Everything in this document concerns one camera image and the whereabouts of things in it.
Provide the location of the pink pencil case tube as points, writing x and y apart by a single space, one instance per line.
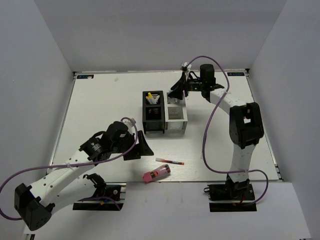
158 173

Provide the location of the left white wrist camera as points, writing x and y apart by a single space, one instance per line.
129 122

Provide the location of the black slatted organizer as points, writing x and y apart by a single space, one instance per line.
153 115

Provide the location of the left corner label sticker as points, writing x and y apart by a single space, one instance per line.
85 76

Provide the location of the white slatted organizer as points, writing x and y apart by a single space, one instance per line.
176 118

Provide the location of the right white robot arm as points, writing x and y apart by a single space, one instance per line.
245 122

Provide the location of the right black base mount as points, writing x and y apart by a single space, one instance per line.
220 200

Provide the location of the corner label sticker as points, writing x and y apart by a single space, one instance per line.
85 76
236 74

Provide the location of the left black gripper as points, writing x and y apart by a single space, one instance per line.
140 149

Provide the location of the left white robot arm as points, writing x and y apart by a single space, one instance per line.
37 202

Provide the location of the red pen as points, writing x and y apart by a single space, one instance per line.
161 160

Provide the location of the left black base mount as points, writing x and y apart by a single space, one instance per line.
110 197

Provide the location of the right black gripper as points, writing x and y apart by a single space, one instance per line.
179 87

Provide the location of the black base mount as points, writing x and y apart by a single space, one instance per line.
220 200
110 197

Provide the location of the right corner label sticker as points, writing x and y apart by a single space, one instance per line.
236 74

